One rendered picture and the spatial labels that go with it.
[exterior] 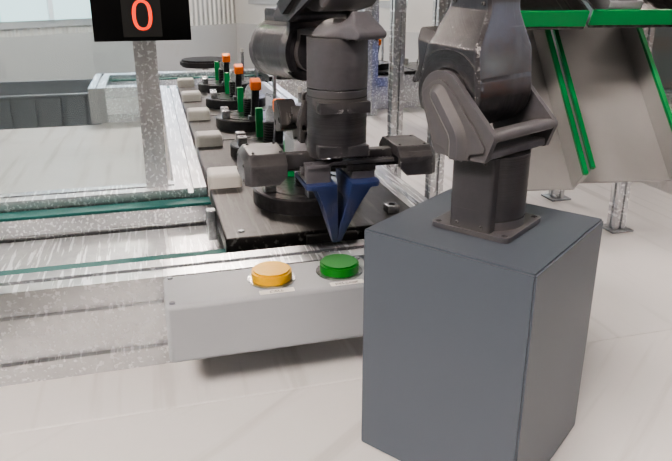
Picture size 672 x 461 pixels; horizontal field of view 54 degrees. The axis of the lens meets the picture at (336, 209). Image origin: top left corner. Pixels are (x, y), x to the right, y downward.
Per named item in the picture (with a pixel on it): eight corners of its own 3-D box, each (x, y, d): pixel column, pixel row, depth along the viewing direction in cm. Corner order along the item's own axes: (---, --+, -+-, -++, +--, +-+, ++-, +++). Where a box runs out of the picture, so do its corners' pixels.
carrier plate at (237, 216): (425, 235, 80) (426, 218, 79) (226, 255, 74) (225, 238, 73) (365, 181, 102) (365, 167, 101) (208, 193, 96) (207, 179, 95)
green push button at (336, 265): (363, 284, 66) (363, 266, 66) (325, 289, 65) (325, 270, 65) (352, 268, 70) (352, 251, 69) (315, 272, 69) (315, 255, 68)
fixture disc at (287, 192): (373, 210, 82) (373, 195, 82) (262, 220, 79) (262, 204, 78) (342, 180, 95) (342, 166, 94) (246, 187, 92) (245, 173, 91)
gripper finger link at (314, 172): (397, 159, 63) (383, 150, 67) (304, 166, 61) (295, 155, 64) (396, 178, 64) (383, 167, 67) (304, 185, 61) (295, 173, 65)
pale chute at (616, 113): (671, 181, 89) (689, 164, 84) (577, 184, 87) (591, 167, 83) (618, 20, 101) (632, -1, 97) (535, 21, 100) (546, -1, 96)
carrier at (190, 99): (296, 120, 148) (295, 63, 144) (187, 125, 142) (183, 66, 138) (277, 102, 170) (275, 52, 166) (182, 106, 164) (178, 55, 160)
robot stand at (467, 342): (510, 519, 49) (537, 275, 43) (359, 442, 57) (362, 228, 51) (575, 425, 60) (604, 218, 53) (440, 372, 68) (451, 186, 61)
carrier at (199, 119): (323, 144, 125) (323, 77, 121) (195, 152, 119) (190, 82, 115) (297, 120, 147) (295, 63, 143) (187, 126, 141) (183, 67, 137)
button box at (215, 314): (381, 335, 67) (382, 279, 65) (169, 365, 62) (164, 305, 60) (360, 304, 73) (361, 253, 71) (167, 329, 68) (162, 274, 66)
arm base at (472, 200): (507, 244, 48) (514, 164, 46) (429, 225, 51) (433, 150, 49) (544, 219, 53) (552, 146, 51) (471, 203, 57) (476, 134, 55)
